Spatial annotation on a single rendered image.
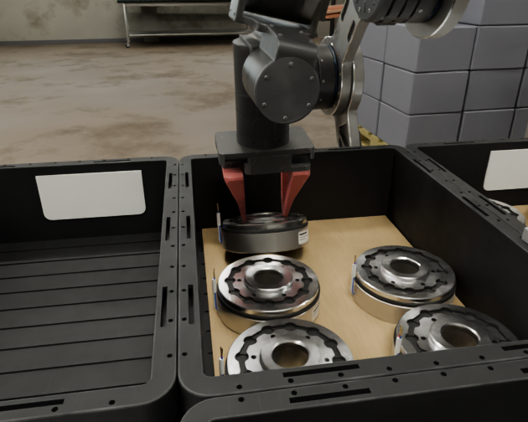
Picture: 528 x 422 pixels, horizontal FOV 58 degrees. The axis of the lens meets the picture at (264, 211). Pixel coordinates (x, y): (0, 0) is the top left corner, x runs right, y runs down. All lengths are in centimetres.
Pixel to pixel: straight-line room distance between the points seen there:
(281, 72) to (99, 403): 27
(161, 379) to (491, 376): 19
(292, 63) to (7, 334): 36
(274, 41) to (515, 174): 47
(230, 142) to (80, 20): 1012
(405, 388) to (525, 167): 54
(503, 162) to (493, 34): 254
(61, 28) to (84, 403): 1044
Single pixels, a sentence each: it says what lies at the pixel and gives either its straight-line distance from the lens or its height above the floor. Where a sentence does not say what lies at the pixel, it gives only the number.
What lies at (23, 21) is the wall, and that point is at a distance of 1076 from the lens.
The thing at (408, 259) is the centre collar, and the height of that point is 87.
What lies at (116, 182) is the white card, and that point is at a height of 90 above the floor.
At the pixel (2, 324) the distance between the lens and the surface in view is 54.
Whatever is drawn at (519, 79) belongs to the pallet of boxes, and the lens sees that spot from 347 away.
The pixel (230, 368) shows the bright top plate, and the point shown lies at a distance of 39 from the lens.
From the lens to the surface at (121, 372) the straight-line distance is 45.
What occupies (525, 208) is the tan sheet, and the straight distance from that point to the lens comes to 79.
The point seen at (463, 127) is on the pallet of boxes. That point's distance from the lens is 332.
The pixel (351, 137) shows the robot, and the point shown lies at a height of 74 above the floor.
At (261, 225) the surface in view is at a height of 89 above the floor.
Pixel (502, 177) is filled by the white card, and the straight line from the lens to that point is 76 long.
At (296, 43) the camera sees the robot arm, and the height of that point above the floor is 109.
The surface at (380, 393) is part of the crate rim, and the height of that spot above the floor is 93.
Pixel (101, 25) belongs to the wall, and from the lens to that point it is 1058.
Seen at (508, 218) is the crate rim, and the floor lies 93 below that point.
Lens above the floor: 113
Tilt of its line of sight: 26 degrees down
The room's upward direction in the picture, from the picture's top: straight up
